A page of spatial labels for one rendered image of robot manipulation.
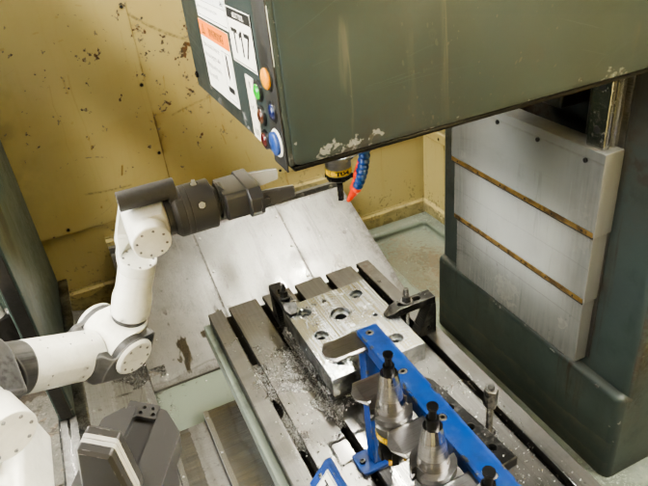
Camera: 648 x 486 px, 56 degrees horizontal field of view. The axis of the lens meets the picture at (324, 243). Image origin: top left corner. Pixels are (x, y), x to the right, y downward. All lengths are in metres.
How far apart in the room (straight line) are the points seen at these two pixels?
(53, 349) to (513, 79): 0.83
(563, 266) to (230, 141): 1.23
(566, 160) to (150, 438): 1.02
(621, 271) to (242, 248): 1.30
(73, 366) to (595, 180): 0.99
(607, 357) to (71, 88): 1.63
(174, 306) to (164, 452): 1.65
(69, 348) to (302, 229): 1.27
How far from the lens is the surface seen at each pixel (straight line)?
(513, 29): 0.86
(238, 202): 1.06
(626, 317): 1.39
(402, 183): 2.55
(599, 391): 1.52
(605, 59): 1.00
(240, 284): 2.09
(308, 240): 2.20
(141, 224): 1.02
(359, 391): 0.96
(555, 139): 1.30
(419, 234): 2.55
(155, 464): 0.43
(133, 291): 1.13
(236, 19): 0.81
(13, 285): 1.47
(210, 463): 1.57
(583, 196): 1.28
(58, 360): 1.11
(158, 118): 2.08
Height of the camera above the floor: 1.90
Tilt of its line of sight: 31 degrees down
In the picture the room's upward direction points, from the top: 7 degrees counter-clockwise
